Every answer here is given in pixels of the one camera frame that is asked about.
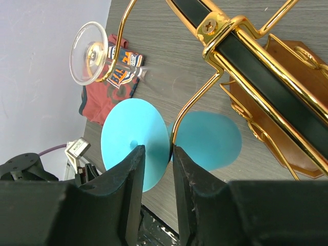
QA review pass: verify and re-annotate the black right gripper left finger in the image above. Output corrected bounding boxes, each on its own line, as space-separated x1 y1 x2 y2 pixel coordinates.
1 145 146 245

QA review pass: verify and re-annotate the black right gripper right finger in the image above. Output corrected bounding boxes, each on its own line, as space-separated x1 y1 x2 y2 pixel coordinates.
173 147 327 245

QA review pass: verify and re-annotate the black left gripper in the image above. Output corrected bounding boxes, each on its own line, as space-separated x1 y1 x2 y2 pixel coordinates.
64 137 99 185

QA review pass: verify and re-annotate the light blue wine glass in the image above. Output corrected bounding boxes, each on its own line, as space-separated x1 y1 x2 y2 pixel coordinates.
100 98 242 192

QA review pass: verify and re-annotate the clear wine glass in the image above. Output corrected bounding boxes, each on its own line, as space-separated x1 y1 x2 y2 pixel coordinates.
70 22 154 88

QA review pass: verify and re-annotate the wooden rack base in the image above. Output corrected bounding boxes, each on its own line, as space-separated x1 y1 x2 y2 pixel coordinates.
221 34 327 178

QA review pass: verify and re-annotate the patterned folded cloth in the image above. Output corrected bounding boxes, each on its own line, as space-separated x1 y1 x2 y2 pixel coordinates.
79 34 145 126

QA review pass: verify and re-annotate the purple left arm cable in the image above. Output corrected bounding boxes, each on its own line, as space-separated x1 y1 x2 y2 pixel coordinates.
38 143 68 156

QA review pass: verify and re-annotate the gold wire glass rack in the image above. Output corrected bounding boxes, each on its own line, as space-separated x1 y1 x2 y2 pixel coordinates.
94 0 328 181

